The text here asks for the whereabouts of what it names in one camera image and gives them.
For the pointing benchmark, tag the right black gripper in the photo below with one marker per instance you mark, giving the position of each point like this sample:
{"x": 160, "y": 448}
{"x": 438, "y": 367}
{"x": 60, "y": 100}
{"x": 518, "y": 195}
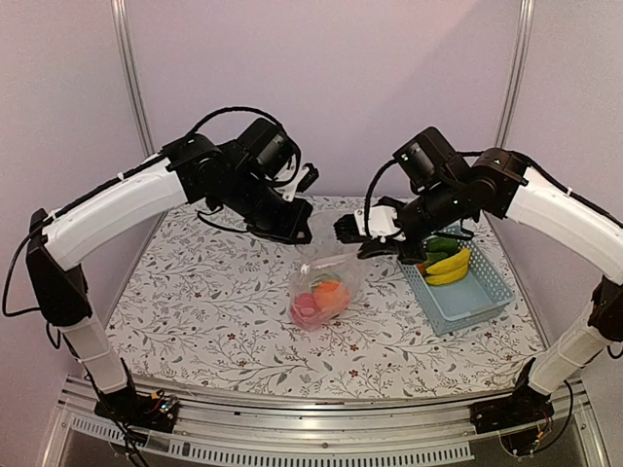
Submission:
{"x": 412, "y": 255}

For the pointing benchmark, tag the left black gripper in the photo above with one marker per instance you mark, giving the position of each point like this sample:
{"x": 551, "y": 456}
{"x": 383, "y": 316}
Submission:
{"x": 290, "y": 230}

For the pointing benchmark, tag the green toy watermelon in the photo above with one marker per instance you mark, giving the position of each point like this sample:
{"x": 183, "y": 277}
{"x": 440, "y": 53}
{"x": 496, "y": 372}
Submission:
{"x": 325, "y": 277}

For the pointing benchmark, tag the orange toy orange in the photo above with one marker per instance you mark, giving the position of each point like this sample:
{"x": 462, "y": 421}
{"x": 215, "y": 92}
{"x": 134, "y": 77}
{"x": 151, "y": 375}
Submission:
{"x": 331, "y": 295}

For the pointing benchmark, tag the clear zip top bag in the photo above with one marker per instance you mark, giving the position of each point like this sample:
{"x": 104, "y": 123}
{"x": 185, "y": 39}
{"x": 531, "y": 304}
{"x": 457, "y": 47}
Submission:
{"x": 326, "y": 254}

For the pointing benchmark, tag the yellow toy banana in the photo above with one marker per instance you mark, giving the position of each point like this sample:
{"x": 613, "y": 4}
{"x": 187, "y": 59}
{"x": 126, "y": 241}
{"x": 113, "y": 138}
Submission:
{"x": 449, "y": 270}

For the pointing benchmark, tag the red toy apple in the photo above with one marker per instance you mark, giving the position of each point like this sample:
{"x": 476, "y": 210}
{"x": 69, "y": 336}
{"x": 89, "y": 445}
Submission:
{"x": 305, "y": 312}

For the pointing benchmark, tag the light blue perforated basket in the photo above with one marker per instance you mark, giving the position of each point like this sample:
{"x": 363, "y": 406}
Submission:
{"x": 480, "y": 296}

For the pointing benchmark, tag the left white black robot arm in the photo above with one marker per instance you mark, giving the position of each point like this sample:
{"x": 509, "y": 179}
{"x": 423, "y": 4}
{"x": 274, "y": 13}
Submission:
{"x": 61, "y": 240}

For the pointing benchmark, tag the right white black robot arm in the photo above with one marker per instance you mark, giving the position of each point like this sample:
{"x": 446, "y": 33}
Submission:
{"x": 508, "y": 185}

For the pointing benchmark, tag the green toy pepper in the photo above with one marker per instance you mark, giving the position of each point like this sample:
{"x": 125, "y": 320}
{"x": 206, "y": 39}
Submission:
{"x": 442, "y": 244}

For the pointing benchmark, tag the floral patterned table mat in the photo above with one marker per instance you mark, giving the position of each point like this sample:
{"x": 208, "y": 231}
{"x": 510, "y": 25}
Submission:
{"x": 208, "y": 305}

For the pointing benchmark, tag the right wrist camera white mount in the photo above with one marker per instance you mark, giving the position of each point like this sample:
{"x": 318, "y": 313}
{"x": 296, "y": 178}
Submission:
{"x": 371, "y": 222}

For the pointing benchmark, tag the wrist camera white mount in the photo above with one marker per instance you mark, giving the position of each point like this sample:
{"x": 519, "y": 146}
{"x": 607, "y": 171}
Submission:
{"x": 371, "y": 222}
{"x": 301, "y": 180}

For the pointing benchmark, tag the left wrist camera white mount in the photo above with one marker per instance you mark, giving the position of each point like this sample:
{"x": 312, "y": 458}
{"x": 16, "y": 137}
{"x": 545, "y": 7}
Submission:
{"x": 301, "y": 180}

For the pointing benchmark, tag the right aluminium frame post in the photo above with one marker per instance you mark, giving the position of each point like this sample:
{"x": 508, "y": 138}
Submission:
{"x": 517, "y": 69}

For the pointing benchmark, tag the aluminium frame post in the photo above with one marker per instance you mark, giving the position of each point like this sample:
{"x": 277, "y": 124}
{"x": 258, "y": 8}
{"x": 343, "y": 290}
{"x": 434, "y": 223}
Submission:
{"x": 119, "y": 10}
{"x": 517, "y": 69}

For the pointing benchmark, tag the left aluminium frame post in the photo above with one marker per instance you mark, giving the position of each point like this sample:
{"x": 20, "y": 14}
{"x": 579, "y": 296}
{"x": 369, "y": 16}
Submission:
{"x": 119, "y": 10}

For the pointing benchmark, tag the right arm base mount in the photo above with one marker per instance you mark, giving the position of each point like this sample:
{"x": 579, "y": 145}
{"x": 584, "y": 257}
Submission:
{"x": 522, "y": 406}

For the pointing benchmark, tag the front aluminium rail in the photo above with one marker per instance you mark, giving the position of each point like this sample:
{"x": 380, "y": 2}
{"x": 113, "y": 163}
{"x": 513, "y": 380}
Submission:
{"x": 225, "y": 428}

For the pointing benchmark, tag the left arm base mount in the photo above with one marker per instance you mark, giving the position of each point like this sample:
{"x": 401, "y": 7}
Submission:
{"x": 157, "y": 411}

